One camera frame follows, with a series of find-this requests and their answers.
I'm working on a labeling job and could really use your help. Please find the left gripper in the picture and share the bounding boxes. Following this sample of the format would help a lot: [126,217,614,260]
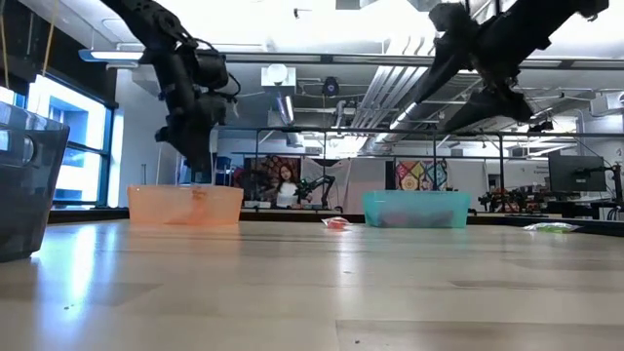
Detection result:
[155,91,236,185]

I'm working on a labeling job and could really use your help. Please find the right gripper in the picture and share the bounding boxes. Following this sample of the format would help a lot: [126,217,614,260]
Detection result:
[412,26,536,135]

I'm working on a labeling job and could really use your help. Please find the red KitKat bar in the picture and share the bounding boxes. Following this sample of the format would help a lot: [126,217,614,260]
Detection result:
[379,212,454,229]

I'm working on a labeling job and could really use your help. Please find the clear-wrapped green candy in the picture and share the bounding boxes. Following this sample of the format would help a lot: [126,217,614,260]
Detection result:
[523,221,582,234]

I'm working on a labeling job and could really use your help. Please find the orange translucent plastic bin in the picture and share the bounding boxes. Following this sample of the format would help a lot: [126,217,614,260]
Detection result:
[127,184,245,227]

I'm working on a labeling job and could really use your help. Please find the person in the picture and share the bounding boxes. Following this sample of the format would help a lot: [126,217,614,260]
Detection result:
[275,163,302,209]

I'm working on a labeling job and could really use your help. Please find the white ceiling lamp box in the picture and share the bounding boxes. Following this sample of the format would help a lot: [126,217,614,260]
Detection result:
[260,62,297,89]

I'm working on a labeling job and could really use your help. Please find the bright window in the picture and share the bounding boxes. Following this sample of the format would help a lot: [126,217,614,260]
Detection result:
[0,72,116,209]

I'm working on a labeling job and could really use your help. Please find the teal translucent plastic bin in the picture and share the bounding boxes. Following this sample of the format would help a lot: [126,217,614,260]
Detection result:
[362,190,472,229]

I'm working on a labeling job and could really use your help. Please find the black computer monitor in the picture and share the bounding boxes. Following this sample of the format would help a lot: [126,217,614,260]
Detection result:
[548,154,608,193]

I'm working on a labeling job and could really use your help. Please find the ceiling light strip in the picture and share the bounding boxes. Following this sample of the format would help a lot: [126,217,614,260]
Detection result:
[78,48,147,63]

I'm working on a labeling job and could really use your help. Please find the white hanging cloth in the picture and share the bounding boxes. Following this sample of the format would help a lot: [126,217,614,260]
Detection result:
[300,158,352,206]

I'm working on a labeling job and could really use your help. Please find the black round ceiling device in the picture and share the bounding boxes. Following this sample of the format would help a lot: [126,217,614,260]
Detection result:
[321,76,341,98]

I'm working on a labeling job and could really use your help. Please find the grey translucent plastic bin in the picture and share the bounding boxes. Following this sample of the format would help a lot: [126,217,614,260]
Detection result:
[0,101,71,263]

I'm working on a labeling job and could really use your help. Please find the dark mandala wall poster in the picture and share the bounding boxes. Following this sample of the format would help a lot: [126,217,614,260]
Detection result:
[243,155,302,202]

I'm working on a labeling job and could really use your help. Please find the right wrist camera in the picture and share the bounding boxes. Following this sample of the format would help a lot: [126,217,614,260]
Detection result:
[428,2,480,46]

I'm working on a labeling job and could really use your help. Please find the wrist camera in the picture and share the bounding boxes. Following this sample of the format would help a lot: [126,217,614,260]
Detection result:
[428,2,480,46]
[192,48,231,92]

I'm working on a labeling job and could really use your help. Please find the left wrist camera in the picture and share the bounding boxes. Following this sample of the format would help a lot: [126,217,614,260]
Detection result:
[192,48,231,92]

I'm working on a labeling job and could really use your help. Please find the black overhead rack frame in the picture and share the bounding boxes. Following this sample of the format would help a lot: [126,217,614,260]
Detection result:
[214,124,624,215]

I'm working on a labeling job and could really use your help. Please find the colourful patchwork wall poster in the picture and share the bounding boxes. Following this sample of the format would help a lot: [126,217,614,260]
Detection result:
[395,159,449,191]

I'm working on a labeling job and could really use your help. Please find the black aluminium table frame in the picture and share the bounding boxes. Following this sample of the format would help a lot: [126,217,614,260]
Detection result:
[47,207,624,239]

